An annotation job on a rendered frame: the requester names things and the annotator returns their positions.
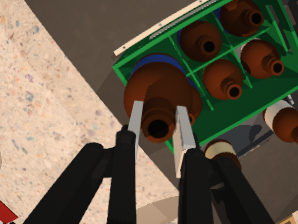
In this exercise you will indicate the dark grey rectangular tray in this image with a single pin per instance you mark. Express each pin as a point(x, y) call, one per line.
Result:
point(246, 136)

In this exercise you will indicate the brown glass bottle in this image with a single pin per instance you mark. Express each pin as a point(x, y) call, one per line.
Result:
point(197, 103)
point(222, 77)
point(221, 147)
point(159, 80)
point(258, 58)
point(239, 16)
point(282, 118)
point(197, 41)

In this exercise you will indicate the green bottle crate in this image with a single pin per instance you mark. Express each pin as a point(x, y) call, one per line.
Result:
point(257, 94)

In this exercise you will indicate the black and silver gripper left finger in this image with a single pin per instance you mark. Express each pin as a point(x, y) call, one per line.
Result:
point(71, 194)

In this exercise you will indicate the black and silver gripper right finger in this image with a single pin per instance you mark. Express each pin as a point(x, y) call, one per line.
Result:
point(239, 204)

